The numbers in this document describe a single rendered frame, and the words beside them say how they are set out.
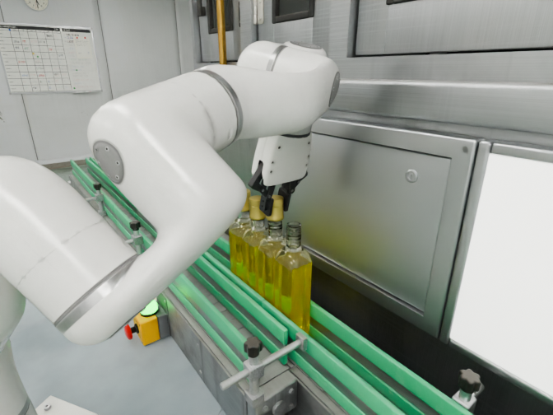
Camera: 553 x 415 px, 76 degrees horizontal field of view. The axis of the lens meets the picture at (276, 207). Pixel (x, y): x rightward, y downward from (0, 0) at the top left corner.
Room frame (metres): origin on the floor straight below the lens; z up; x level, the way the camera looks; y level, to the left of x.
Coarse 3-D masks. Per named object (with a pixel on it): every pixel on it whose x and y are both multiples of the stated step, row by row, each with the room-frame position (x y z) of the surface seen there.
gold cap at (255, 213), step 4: (252, 196) 0.71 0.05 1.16; (256, 196) 0.71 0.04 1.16; (260, 196) 0.71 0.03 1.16; (252, 200) 0.69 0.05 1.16; (256, 200) 0.68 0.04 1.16; (252, 204) 0.69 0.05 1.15; (256, 204) 0.68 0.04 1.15; (252, 208) 0.69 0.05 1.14; (256, 208) 0.68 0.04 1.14; (252, 212) 0.69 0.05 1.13; (256, 212) 0.68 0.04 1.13; (260, 212) 0.68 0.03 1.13; (252, 216) 0.69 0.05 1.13; (256, 216) 0.68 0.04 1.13; (260, 216) 0.68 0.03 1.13; (264, 216) 0.69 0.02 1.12; (256, 220) 0.68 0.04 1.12
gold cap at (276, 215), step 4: (272, 196) 0.66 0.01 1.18; (276, 196) 0.66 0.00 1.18; (280, 196) 0.66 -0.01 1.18; (276, 200) 0.64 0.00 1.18; (280, 200) 0.64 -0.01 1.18; (276, 204) 0.64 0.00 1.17; (280, 204) 0.64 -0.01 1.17; (272, 208) 0.64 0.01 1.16; (276, 208) 0.64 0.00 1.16; (280, 208) 0.64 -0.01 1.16; (272, 212) 0.64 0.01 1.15; (276, 212) 0.64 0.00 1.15; (280, 212) 0.64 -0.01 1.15; (272, 216) 0.64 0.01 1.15; (276, 216) 0.64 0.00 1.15; (280, 216) 0.64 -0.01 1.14; (268, 220) 0.64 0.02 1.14; (272, 220) 0.64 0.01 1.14; (276, 220) 0.64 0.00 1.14; (280, 220) 0.64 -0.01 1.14
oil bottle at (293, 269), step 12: (288, 252) 0.59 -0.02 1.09; (300, 252) 0.59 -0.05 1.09; (276, 264) 0.60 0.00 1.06; (288, 264) 0.58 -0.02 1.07; (300, 264) 0.58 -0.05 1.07; (276, 276) 0.60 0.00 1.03; (288, 276) 0.57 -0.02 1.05; (300, 276) 0.58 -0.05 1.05; (276, 288) 0.60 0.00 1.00; (288, 288) 0.57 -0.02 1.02; (300, 288) 0.58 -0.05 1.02; (276, 300) 0.60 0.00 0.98; (288, 300) 0.57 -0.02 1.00; (300, 300) 0.58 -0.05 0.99; (288, 312) 0.57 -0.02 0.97; (300, 312) 0.58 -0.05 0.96; (300, 324) 0.58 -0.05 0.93
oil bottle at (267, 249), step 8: (264, 240) 0.65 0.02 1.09; (272, 240) 0.64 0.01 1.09; (280, 240) 0.64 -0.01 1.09; (264, 248) 0.64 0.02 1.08; (272, 248) 0.62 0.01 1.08; (280, 248) 0.63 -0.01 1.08; (264, 256) 0.64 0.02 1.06; (272, 256) 0.62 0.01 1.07; (264, 264) 0.64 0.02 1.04; (272, 264) 0.62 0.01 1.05; (264, 272) 0.64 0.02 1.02; (272, 272) 0.62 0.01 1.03; (264, 280) 0.64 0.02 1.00; (272, 280) 0.62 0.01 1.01; (264, 288) 0.64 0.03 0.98; (272, 288) 0.62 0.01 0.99; (264, 296) 0.64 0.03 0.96; (272, 296) 0.62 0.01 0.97; (272, 304) 0.62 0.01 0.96
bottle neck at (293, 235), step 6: (288, 222) 0.61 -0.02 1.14; (294, 222) 0.62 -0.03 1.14; (288, 228) 0.60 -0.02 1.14; (294, 228) 0.59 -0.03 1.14; (300, 228) 0.60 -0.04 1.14; (288, 234) 0.60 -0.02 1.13; (294, 234) 0.59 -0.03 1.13; (300, 234) 0.60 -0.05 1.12; (288, 240) 0.60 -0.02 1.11; (294, 240) 0.59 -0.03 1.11; (300, 240) 0.60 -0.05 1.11; (288, 246) 0.60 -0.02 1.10; (294, 246) 0.59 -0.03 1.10; (300, 246) 0.60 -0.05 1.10
